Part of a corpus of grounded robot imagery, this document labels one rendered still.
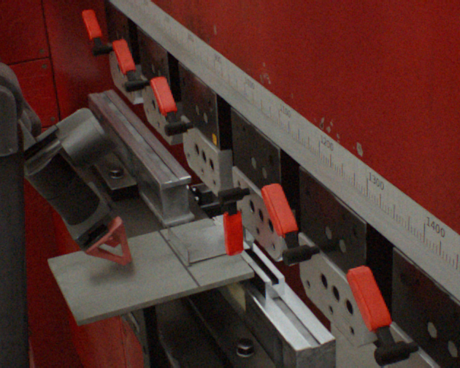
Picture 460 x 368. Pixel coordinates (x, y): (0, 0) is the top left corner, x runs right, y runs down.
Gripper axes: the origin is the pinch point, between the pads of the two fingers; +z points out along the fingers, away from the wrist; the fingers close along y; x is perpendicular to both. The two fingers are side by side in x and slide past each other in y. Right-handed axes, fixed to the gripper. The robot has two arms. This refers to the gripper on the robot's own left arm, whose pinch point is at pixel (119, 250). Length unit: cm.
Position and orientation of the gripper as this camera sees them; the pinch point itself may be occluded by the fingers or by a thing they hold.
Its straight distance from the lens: 140.7
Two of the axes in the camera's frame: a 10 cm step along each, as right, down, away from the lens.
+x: -7.8, 6.3, -0.4
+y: -3.7, -4.1, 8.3
